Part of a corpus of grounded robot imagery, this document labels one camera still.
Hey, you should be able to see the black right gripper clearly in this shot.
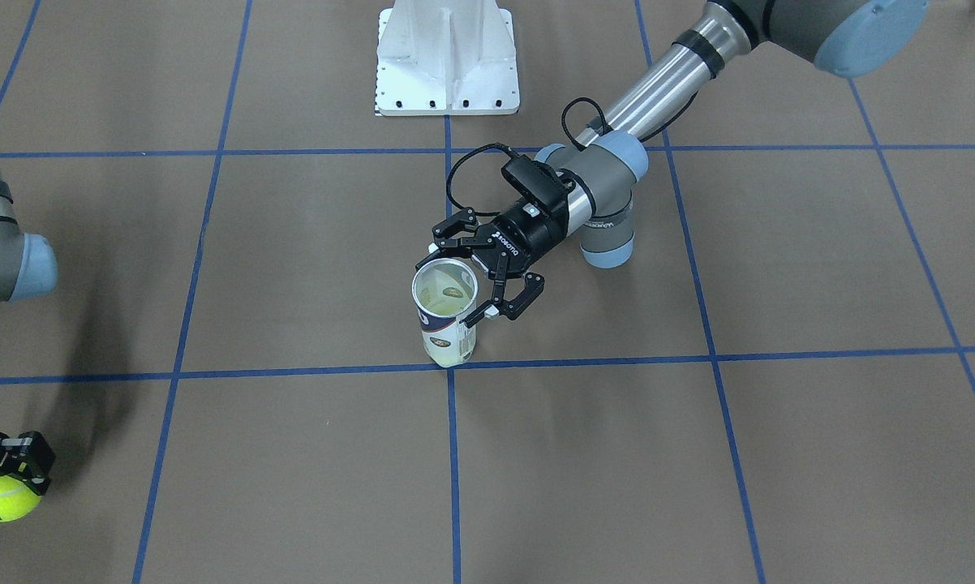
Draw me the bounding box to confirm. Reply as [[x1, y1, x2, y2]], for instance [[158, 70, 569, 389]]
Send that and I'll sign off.
[[0, 432, 56, 496]]

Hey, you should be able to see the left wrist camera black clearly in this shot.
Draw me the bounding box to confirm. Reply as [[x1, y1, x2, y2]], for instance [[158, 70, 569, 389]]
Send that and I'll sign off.
[[500, 155, 569, 215]]

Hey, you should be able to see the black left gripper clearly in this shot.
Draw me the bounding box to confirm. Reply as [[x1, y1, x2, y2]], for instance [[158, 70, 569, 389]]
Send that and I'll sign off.
[[414, 199, 569, 328]]

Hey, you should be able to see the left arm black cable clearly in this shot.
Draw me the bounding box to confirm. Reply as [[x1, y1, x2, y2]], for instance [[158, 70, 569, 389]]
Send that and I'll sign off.
[[445, 97, 618, 218]]

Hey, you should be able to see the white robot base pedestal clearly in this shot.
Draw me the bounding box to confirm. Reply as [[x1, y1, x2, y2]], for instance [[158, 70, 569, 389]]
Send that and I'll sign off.
[[374, 1, 521, 116]]

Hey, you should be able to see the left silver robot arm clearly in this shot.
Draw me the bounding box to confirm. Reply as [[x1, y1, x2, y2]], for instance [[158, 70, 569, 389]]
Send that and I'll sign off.
[[417, 1, 928, 331]]

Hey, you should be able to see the tennis ball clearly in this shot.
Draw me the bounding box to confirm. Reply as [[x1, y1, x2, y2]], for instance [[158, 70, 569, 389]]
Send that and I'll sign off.
[[0, 476, 42, 522], [416, 270, 473, 317]]

